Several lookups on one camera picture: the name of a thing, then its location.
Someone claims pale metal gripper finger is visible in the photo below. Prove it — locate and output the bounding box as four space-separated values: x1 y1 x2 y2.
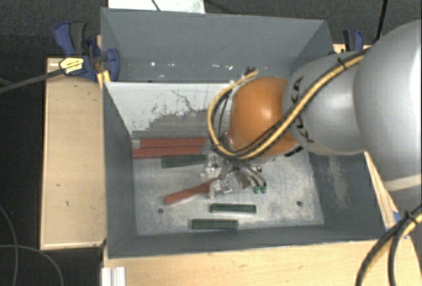
200 154 221 181
208 177 234 199

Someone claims red-brown block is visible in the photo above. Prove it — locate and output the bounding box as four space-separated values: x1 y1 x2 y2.
164 180 215 206
139 136 207 149
132 146 202 159

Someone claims dark green flat block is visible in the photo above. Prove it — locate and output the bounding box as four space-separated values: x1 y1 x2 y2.
191 218 239 231
160 155 209 169
209 202 258 214

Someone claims grey metal bin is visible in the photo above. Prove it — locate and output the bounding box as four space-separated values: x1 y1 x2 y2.
100 7 387 260

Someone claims pale wood flat board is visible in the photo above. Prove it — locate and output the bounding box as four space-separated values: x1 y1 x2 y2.
39 57 108 251

